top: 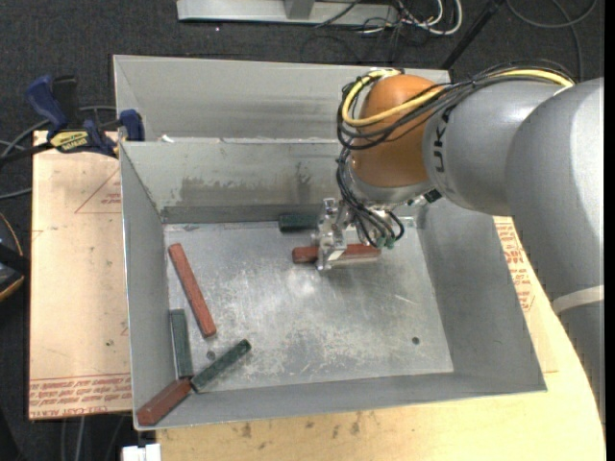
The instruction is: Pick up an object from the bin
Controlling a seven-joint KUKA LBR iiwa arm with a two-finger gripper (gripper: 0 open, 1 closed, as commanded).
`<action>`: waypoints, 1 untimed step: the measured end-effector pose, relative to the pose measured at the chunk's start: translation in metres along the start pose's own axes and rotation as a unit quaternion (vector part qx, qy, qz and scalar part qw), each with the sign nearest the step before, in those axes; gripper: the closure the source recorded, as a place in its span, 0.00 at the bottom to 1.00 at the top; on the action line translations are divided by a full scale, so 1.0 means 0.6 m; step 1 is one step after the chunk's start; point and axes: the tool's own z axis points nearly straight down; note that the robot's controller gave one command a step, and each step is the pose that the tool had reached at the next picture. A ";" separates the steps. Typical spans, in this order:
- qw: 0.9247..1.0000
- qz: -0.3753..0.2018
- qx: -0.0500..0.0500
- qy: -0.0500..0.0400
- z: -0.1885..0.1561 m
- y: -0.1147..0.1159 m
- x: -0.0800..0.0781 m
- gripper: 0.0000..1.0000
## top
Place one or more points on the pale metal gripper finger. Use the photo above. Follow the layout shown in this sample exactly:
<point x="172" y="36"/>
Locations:
<point x="332" y="259"/>
<point x="323" y="241"/>

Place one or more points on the red-brown block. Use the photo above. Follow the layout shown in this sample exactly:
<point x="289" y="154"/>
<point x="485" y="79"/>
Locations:
<point x="192" y="290"/>
<point x="163" y="402"/>
<point x="305" y="254"/>

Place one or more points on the dark green flat block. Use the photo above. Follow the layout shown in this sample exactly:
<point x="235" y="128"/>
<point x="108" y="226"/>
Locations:
<point x="181" y="344"/>
<point x="221" y="366"/>
<point x="297" y="222"/>

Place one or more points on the grey metal bin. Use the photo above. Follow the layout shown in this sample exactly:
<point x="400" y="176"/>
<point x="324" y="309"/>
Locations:
<point x="307" y="315"/>

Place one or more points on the brown cardboard board, red print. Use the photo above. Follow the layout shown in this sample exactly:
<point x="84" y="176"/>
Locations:
<point x="77" y="281"/>

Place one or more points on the black cylinder on white bracket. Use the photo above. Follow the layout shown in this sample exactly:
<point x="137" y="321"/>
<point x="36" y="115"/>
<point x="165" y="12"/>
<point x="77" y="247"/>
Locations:
<point x="431" y="195"/>

